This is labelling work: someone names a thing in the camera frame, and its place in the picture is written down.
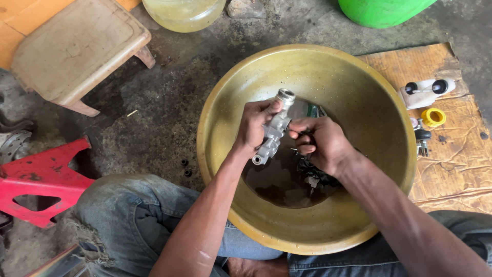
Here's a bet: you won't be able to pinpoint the person's right hand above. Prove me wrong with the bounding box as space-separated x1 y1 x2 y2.
288 116 360 178

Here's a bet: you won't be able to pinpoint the person's foot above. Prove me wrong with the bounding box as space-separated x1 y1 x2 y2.
226 257 290 277

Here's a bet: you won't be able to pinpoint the grey stone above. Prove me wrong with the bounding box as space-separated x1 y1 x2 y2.
226 0 267 20

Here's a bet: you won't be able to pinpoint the green plastic scrap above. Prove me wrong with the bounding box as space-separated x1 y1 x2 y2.
306 104 327 118

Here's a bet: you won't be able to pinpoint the beige plastic stool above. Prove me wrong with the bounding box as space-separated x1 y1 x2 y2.
10 0 156 117

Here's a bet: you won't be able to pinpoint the chrome metal bar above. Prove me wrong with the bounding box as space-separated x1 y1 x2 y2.
24 244 90 277

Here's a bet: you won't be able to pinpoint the brown cardboard sheet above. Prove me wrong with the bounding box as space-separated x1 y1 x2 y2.
357 42 492 215

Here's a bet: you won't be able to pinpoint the person's blue jeans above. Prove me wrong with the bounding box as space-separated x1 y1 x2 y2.
63 173 492 277

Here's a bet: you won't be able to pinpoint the large yellow metal basin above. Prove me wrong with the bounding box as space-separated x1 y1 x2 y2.
196 44 417 256

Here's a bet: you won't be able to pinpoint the metal brake disc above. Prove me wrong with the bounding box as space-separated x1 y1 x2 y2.
0 130 33 166

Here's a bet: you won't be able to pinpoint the silver metal master cylinder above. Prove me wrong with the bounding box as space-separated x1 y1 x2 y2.
252 88 296 166

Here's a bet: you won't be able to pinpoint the black rag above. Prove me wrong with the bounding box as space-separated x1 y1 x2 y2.
296 156 341 188

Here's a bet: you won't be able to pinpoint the small black piston part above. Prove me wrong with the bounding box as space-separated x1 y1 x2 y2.
410 117 432 157

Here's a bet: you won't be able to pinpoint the yellow plastic cap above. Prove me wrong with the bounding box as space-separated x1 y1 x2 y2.
421 108 447 128

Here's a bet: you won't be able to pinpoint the red metal jack stand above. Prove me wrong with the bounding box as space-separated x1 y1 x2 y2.
0 135 97 230

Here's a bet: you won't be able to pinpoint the green plastic container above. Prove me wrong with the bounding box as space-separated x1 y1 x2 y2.
337 0 439 29

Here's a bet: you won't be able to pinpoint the person's left hand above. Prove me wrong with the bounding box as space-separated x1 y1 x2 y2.
233 100 284 155

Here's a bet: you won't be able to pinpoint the white plastic fluid reservoir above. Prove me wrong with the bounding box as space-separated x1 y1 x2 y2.
397 78 457 111

